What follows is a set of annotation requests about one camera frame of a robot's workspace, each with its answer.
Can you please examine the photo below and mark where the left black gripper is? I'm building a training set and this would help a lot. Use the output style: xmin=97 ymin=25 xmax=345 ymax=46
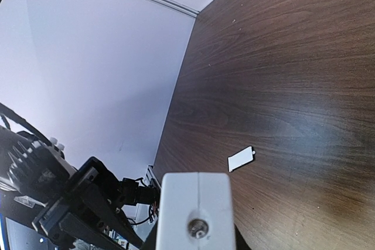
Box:
xmin=32 ymin=157 xmax=144 ymax=249

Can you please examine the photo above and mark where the white remote control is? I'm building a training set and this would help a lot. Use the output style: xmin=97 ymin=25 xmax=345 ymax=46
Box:
xmin=156 ymin=172 xmax=236 ymax=250

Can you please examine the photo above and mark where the white battery cover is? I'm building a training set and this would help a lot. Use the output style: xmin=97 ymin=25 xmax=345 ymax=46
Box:
xmin=227 ymin=146 xmax=256 ymax=173

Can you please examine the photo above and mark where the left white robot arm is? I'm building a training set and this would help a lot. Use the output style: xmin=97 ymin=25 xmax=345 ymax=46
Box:
xmin=1 ymin=105 xmax=144 ymax=249

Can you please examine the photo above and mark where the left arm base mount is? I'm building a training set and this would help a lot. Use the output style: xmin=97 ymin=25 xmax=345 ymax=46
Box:
xmin=119 ymin=177 xmax=161 ymax=225

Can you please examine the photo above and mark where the front aluminium rail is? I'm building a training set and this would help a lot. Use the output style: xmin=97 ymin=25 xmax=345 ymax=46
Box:
xmin=143 ymin=165 xmax=161 ymax=192

